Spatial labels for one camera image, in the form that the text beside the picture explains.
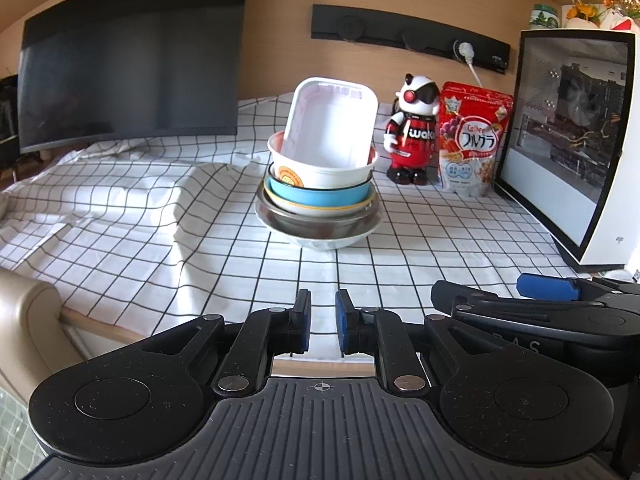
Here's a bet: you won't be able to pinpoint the stainless steel bowl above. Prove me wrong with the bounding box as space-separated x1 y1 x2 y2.
255 187 383 238

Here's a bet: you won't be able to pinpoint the red black panda figurine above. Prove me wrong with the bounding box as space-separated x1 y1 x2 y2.
384 74 441 186

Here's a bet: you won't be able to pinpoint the green white jar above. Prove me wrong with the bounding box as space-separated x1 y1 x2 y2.
530 4 560 30

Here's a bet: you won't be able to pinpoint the blue ceramic bowl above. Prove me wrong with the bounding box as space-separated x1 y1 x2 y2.
265 172 375 209

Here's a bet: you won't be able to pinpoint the white plug with cable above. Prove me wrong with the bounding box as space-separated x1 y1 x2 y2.
452 40 486 88

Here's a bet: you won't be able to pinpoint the white glass computer case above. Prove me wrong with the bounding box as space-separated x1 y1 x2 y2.
495 29 640 267

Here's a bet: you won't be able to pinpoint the red white rectangular tray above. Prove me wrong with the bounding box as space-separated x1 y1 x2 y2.
286 77 379 168

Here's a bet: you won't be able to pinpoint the red cereal bag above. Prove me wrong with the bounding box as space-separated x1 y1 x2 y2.
439 81 515 198

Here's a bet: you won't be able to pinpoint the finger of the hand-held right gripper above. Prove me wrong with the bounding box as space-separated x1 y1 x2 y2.
517 272 640 306
432 280 628 341

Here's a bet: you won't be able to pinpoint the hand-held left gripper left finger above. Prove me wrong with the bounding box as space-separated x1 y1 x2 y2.
145 289 312 398

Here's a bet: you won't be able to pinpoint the orange flowers in white pot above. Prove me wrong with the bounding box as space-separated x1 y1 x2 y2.
562 0 608 28

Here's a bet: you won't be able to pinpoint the beige chair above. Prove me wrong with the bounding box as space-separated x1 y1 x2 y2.
0 267 86 411

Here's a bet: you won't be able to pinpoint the blue yellow-rimmed bowl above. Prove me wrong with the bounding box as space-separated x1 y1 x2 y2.
263 180 376 217

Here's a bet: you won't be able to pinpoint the white checkered tablecloth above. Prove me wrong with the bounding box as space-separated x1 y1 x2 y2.
0 94 601 376

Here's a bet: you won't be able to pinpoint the orange flower bunch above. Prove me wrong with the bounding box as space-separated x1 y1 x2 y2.
602 0 640 36

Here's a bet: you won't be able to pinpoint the black wall power strip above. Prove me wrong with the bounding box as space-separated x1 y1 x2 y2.
311 4 512 72

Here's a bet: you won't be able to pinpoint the white floral bowl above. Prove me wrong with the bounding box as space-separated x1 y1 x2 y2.
257 210 383 251

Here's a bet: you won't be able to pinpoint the black computer monitor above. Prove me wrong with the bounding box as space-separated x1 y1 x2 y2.
17 0 251 155

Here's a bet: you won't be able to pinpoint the white paper bowl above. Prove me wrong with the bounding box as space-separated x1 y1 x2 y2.
267 131 379 191

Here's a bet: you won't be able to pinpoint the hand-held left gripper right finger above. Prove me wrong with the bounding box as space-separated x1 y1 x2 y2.
336 289 493 395

